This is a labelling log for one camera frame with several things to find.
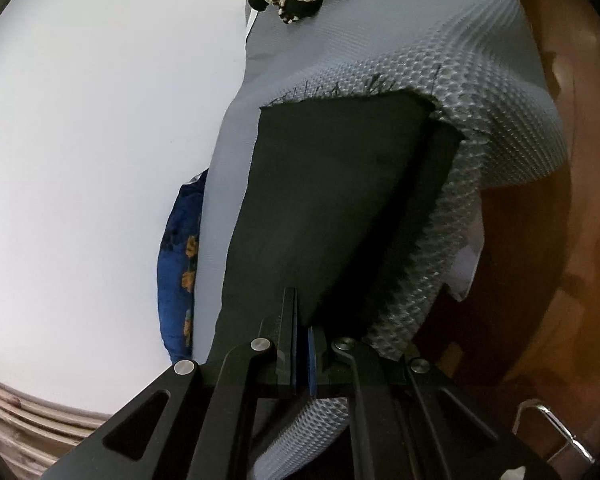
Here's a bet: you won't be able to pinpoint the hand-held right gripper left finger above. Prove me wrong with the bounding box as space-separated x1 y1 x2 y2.
42 287 301 480

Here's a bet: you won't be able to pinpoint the blue printed blanket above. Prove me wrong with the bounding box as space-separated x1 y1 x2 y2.
156 167 210 363

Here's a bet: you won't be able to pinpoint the white bed sheet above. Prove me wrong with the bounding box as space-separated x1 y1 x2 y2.
445 210 483 301

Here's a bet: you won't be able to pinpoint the grey mesh mattress mat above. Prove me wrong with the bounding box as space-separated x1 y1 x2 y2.
187 0 570 480

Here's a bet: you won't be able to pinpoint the chrome metal handle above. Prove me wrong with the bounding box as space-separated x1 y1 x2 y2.
512 400 597 463

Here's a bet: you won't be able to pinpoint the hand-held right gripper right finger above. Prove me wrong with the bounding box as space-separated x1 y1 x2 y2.
305 327 563 480

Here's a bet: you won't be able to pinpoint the brown wooden furniture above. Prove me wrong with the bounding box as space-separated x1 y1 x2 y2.
415 0 600 480

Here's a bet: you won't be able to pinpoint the beige ribbed panel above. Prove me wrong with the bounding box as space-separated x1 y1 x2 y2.
0 360 111 480

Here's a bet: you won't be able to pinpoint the black pants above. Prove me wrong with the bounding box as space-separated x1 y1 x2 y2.
209 91 465 391

